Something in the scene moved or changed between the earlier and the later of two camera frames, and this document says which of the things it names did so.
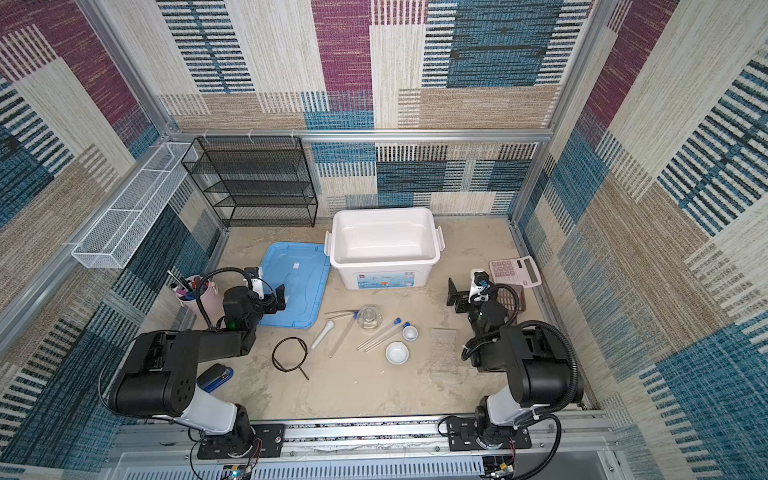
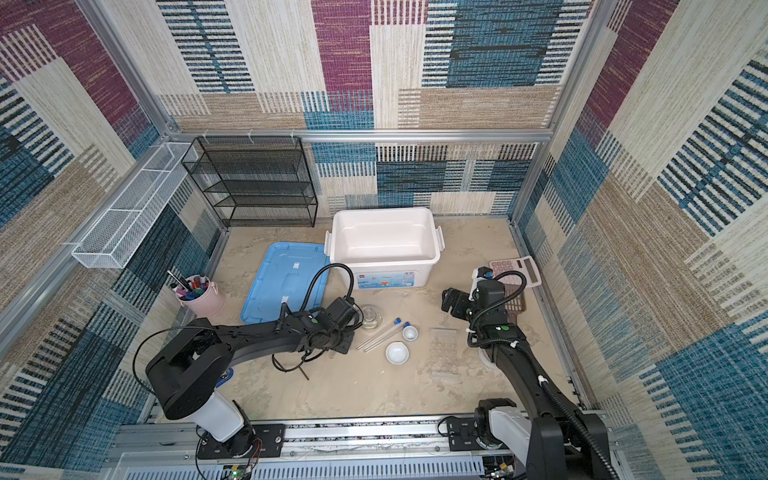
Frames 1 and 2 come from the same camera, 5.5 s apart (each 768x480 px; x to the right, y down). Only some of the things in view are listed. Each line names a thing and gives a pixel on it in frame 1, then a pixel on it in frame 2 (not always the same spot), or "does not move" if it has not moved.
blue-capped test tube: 397,321 does not move
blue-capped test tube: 370,347 does not move
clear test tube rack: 444,353 does not move
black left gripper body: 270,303 → 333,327
